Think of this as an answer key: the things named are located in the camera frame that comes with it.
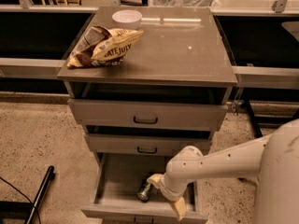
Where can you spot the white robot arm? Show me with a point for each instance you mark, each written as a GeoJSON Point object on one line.
{"type": "Point", "coordinates": [272, 159]}

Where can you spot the grey drawer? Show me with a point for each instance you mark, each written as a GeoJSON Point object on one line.
{"type": "Point", "coordinates": [120, 178]}
{"type": "Point", "coordinates": [143, 145]}
{"type": "Point", "coordinates": [148, 115]}

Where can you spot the green soda can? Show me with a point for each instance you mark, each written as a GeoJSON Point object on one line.
{"type": "Point", "coordinates": [144, 191]}

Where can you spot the grey top drawer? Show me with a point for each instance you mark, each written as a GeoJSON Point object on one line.
{"type": "Point", "coordinates": [148, 115]}

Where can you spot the black stand leg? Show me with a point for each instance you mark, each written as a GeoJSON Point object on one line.
{"type": "Point", "coordinates": [27, 211]}

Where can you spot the black chair base legs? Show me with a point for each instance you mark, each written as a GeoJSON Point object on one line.
{"type": "Point", "coordinates": [272, 120]}

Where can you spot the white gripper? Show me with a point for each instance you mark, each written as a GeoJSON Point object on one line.
{"type": "Point", "coordinates": [167, 189]}

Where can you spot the grey drawer cabinet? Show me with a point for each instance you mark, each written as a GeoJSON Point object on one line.
{"type": "Point", "coordinates": [180, 59]}

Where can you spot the grey metal rail frame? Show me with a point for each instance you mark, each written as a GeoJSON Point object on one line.
{"type": "Point", "coordinates": [248, 76]}

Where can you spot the white bowl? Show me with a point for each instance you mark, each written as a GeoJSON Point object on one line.
{"type": "Point", "coordinates": [127, 19]}

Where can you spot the grey bottom drawer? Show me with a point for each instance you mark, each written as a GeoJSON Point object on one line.
{"type": "Point", "coordinates": [120, 178]}

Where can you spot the yellow brown chip bag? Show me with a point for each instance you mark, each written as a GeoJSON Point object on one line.
{"type": "Point", "coordinates": [103, 47]}

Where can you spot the grey middle drawer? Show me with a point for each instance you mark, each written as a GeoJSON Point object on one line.
{"type": "Point", "coordinates": [143, 145]}

